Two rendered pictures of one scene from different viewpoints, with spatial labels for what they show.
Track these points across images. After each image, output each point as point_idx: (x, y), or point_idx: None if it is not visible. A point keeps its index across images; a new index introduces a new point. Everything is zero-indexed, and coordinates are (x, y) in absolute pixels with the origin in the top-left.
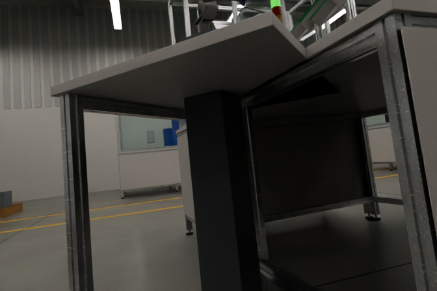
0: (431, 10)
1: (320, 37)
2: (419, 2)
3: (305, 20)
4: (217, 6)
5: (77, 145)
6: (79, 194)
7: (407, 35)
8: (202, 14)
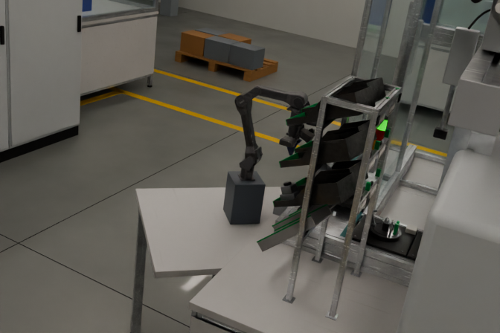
0: (212, 317)
1: (321, 227)
2: (204, 311)
3: (276, 227)
4: (257, 157)
5: (141, 227)
6: (140, 253)
7: (193, 321)
8: (239, 163)
